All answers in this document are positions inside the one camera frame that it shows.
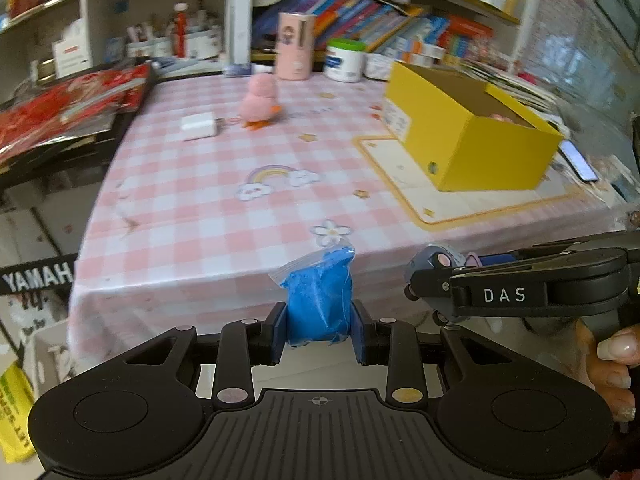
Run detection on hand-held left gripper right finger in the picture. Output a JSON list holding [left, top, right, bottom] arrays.
[[351, 300, 501, 407]]

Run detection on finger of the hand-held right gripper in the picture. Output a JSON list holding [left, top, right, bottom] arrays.
[[465, 245, 536, 267], [406, 261, 453, 330]]

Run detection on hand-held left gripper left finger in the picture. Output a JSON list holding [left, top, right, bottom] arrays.
[[125, 301, 288, 411]]

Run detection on grey-blue rounded object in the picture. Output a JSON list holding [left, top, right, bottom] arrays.
[[404, 244, 466, 291]]

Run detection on blue powder plastic bag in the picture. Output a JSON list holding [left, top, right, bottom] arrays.
[[271, 244, 357, 348]]

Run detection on yellow cardboard box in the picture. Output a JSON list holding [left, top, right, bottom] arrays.
[[382, 61, 565, 192]]

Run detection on person's right hand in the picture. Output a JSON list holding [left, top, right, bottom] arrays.
[[577, 322, 640, 421]]

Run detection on beige placemat orange border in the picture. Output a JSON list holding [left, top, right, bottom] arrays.
[[352, 135, 586, 233]]

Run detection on smartphone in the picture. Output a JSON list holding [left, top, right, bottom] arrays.
[[557, 139, 599, 182]]

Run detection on pink checked tablecloth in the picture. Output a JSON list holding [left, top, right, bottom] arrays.
[[67, 71, 633, 361]]

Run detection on pile of papers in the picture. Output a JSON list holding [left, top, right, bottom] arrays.
[[465, 60, 566, 126]]

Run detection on white charger adapter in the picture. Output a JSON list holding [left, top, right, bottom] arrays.
[[180, 115, 221, 142]]

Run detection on white quilted purse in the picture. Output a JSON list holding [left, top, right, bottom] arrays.
[[364, 51, 396, 81]]

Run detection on white storage bin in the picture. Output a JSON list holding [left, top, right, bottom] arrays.
[[22, 317, 81, 411]]

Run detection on pink chick plush toy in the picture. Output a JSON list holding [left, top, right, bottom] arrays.
[[239, 74, 285, 132]]

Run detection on white jar green lid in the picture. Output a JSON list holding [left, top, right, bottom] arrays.
[[324, 38, 367, 83]]

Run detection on black electronic keyboard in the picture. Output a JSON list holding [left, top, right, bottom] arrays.
[[0, 60, 160, 296]]

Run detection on wooden bookshelf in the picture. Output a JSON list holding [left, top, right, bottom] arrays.
[[250, 0, 551, 68]]

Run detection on pink cylindrical container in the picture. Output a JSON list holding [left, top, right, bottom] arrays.
[[275, 11, 316, 81]]

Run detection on yellow plastic bag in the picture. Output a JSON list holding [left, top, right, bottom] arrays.
[[0, 362, 36, 463]]

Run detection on row of colourful books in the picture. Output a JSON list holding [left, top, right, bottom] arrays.
[[252, 0, 501, 61]]

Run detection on red foil packets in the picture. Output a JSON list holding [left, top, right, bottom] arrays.
[[0, 63, 153, 161]]

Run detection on white shelf unit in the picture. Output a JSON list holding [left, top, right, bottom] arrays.
[[0, 0, 257, 81]]

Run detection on white red carton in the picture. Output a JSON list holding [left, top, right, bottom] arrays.
[[52, 35, 93, 78]]

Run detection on wall poster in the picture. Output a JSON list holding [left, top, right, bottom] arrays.
[[537, 0, 640, 131]]

